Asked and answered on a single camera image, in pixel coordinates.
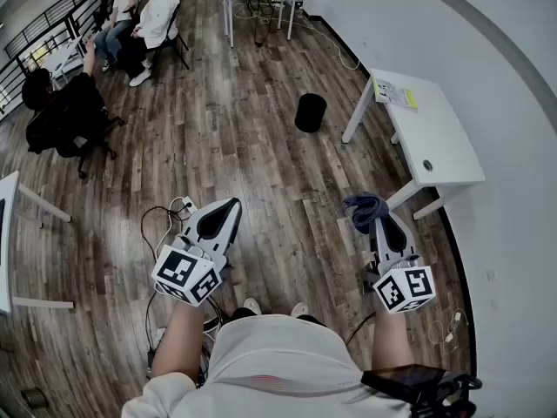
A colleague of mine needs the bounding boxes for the white table with thin legs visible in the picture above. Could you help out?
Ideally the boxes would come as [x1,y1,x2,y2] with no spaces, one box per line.
[0,171,76,318]

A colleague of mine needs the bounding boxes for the white charger with cable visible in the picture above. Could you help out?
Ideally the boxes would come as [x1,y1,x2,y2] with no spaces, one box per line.
[427,307,472,357]

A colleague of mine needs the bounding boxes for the booklet with yellow strip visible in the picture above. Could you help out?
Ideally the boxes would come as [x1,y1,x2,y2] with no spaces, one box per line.
[372,77,419,111]

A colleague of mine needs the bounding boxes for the person's right forearm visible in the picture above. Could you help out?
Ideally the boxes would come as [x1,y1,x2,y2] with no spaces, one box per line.
[370,309,415,372]

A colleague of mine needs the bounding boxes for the person's black shorts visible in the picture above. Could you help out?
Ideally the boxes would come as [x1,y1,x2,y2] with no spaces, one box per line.
[232,306,324,324]

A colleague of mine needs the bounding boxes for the white desk with grommet hole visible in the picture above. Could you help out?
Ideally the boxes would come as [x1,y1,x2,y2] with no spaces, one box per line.
[341,68,487,221]

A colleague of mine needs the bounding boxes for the black round bin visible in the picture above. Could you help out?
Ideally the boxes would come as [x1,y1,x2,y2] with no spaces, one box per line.
[294,93,329,134]

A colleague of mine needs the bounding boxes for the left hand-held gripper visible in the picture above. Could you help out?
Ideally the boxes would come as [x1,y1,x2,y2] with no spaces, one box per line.
[151,197,244,308]

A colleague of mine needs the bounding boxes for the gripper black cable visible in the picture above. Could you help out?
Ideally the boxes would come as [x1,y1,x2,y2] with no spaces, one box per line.
[203,295,228,322]
[345,311,378,347]

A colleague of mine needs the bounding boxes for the hanging black cables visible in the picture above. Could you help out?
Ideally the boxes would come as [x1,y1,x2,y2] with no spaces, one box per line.
[236,0,285,48]

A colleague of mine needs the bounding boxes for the black floor cable loop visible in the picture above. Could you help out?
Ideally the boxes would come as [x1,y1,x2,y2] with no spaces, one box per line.
[139,204,185,253]

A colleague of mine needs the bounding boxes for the long white floor cable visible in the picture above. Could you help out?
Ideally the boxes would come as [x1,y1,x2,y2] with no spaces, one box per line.
[290,18,362,71]

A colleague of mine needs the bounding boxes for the black flat device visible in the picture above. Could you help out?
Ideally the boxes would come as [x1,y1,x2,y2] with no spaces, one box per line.
[360,363,448,405]

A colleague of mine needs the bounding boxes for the small white table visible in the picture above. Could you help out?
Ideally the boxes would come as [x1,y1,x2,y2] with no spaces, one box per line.
[42,36,84,87]

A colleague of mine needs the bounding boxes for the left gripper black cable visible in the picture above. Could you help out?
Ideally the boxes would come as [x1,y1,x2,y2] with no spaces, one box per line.
[203,295,228,322]

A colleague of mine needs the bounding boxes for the person's left forearm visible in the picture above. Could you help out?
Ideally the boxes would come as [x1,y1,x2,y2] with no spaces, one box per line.
[150,299,206,381]

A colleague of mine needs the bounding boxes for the black office chair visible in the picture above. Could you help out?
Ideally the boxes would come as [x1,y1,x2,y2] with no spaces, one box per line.
[25,102,126,180]

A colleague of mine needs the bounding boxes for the black metal railing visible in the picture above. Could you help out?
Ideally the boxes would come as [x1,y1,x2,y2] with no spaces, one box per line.
[0,0,111,118]

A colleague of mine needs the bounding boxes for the white power strip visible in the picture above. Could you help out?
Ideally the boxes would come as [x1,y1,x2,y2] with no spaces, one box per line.
[168,195,200,218]

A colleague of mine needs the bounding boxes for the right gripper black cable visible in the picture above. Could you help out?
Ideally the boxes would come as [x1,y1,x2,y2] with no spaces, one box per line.
[345,311,378,347]

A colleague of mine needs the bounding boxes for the dark blue cloth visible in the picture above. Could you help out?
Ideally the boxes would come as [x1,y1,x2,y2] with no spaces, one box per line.
[342,192,391,235]

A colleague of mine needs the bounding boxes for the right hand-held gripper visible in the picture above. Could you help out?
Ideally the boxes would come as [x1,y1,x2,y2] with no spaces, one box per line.
[363,210,438,316]

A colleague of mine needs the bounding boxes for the black folding chair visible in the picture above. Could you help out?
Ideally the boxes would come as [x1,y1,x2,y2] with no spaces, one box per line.
[146,1,191,71]

